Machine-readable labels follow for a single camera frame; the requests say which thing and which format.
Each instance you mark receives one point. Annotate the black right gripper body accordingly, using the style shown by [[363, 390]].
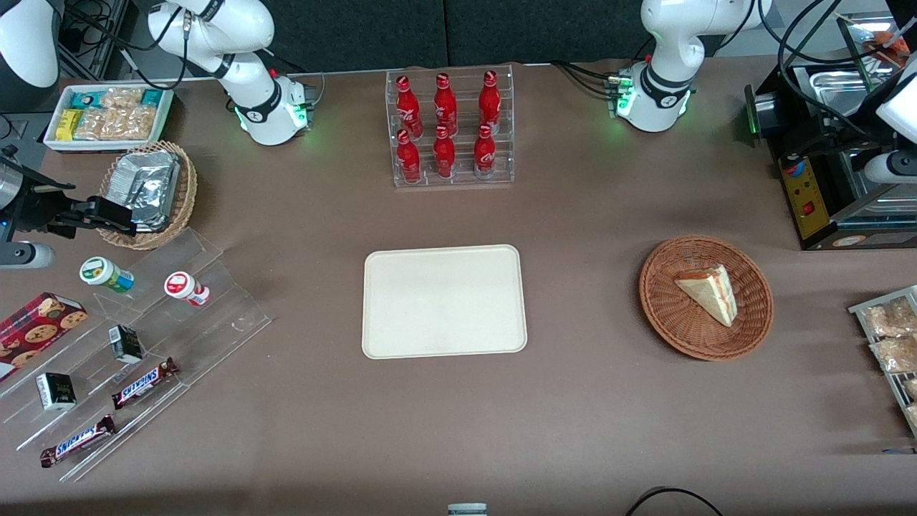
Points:
[[34, 208]]

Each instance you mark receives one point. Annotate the triangular sandwich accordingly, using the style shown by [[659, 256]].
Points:
[[711, 294]]

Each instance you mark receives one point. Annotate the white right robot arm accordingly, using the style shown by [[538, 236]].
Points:
[[251, 29]]

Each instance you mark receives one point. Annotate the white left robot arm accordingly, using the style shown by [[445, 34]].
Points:
[[670, 43]]

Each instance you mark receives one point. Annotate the white rectangular snack tray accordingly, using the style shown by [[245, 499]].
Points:
[[50, 140]]

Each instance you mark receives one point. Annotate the light tan wicker basket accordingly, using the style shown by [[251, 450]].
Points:
[[183, 197]]

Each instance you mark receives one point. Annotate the tray of packaged snacks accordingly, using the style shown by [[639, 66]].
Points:
[[860, 309]]

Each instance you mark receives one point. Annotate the brown round wicker basket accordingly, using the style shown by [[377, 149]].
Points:
[[680, 322]]

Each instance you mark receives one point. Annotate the cream plastic tray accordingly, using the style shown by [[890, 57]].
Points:
[[444, 304]]

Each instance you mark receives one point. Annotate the steel food pan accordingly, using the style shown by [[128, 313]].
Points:
[[881, 197], [838, 89]]

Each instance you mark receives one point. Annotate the silver foil package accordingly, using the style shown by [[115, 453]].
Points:
[[150, 218], [143, 179]]

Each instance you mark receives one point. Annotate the red emergency stop button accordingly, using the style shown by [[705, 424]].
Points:
[[792, 169]]

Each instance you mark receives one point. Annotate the green lid snack cup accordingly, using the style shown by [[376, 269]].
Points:
[[104, 274]]

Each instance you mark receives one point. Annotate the black hot food display case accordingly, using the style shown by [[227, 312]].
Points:
[[813, 208]]

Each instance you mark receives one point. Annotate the yellow snack packet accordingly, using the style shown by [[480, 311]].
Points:
[[68, 125]]

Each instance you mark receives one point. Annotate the clear bag of crackers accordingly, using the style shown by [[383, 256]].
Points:
[[122, 98], [118, 124]]

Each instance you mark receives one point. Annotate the red lid snack cup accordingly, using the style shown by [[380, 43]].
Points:
[[185, 288]]

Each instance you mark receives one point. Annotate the red plaid cookie box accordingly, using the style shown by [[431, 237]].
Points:
[[36, 333]]

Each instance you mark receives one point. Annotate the teal snack packet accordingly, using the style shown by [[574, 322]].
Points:
[[151, 97], [86, 99]]

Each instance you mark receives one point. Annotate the small black carton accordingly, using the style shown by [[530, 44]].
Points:
[[126, 344], [56, 391]]

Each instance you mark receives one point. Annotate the clear acrylic stepped display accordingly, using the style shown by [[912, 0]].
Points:
[[215, 315]]

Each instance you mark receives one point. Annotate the brown Snickers bar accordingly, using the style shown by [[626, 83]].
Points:
[[143, 383], [77, 441]]

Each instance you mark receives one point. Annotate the clear bag of pastry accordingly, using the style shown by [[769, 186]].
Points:
[[888, 319], [895, 355], [912, 390]]

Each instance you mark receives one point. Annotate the red cola bottle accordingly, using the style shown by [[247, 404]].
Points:
[[485, 153], [445, 104], [408, 159], [444, 155], [408, 106], [490, 100]]

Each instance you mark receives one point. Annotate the clear acrylic bottle rack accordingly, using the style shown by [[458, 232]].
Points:
[[464, 179]]

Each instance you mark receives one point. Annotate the grey cylindrical object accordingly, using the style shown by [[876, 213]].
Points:
[[467, 509]]

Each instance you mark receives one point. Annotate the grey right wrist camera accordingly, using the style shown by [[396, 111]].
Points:
[[25, 256]]

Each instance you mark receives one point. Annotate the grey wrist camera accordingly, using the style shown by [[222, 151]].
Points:
[[888, 167], [25, 256]]

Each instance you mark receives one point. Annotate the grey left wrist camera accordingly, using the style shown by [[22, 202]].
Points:
[[888, 167]]

